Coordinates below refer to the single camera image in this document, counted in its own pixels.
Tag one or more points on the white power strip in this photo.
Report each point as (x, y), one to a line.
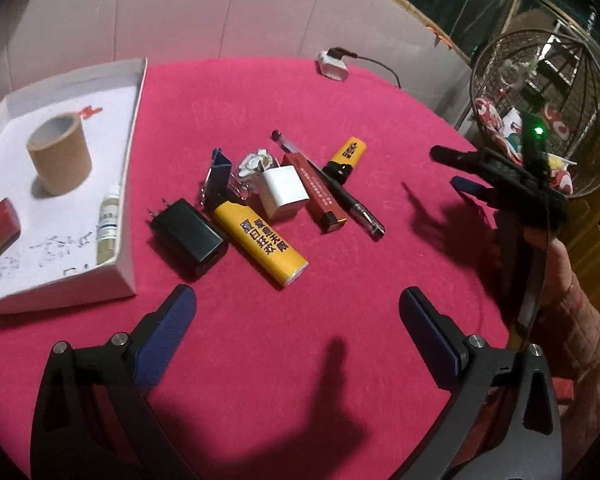
(332, 67)

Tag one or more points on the dark red slim lighter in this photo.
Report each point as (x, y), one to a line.
(320, 200)

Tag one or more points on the white cardboard box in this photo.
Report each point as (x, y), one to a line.
(60, 240)

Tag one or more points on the person's right forearm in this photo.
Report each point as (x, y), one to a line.
(585, 340)

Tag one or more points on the large yellow lighter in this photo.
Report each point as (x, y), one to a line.
(260, 245)

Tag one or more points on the red white printed bag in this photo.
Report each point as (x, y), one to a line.
(490, 112)

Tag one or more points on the black pen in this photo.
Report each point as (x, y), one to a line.
(352, 205)

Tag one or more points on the blue binder clip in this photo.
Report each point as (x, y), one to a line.
(219, 175)

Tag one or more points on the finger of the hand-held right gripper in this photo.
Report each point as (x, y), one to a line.
(472, 187)
(455, 156)

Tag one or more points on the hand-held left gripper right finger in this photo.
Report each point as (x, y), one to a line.
(430, 332)

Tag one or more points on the brown cardboard tape roll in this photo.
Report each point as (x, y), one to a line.
(60, 160)

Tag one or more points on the black wall charger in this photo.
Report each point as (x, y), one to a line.
(190, 240)

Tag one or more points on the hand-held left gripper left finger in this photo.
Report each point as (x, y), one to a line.
(172, 325)

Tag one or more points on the person's right hand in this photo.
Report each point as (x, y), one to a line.
(557, 265)

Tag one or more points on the small clear liquid bottle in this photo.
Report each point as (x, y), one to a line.
(109, 230)

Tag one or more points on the white wall charger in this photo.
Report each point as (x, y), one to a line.
(282, 192)

